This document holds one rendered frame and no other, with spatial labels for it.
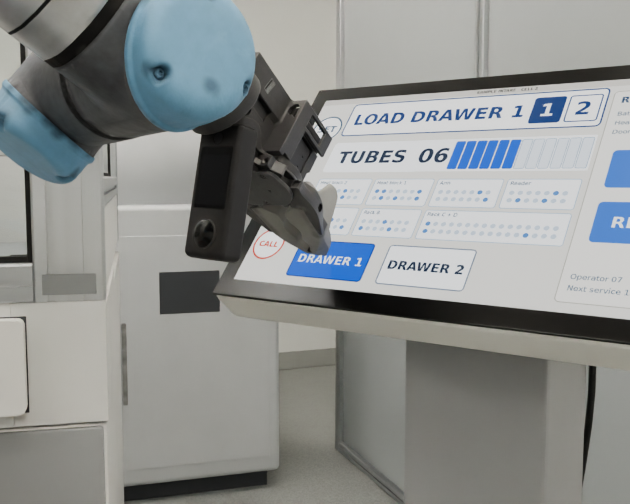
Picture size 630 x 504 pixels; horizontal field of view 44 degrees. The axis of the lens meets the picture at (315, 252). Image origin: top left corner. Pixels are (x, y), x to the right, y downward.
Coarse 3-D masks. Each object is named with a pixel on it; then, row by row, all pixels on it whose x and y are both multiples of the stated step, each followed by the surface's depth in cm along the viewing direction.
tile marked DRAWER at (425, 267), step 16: (400, 256) 76; (416, 256) 75; (432, 256) 74; (448, 256) 73; (464, 256) 72; (384, 272) 76; (400, 272) 75; (416, 272) 74; (432, 272) 73; (448, 272) 72; (464, 272) 71; (432, 288) 72; (448, 288) 71; (464, 288) 70
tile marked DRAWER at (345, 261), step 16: (304, 256) 82; (320, 256) 81; (336, 256) 80; (352, 256) 79; (368, 256) 78; (288, 272) 82; (304, 272) 81; (320, 272) 80; (336, 272) 79; (352, 272) 78
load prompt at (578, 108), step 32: (480, 96) 84; (512, 96) 82; (544, 96) 80; (576, 96) 78; (608, 96) 76; (352, 128) 91; (384, 128) 89; (416, 128) 86; (448, 128) 84; (480, 128) 81; (512, 128) 79; (544, 128) 77
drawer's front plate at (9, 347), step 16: (0, 320) 88; (16, 320) 88; (0, 336) 88; (16, 336) 88; (0, 352) 88; (16, 352) 88; (0, 368) 88; (16, 368) 88; (0, 384) 88; (16, 384) 88; (0, 400) 88; (16, 400) 89; (0, 416) 88
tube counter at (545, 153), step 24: (432, 144) 83; (456, 144) 82; (480, 144) 80; (504, 144) 78; (528, 144) 77; (552, 144) 75; (576, 144) 74; (432, 168) 81; (456, 168) 80; (480, 168) 78; (504, 168) 76; (528, 168) 75; (552, 168) 74; (576, 168) 72
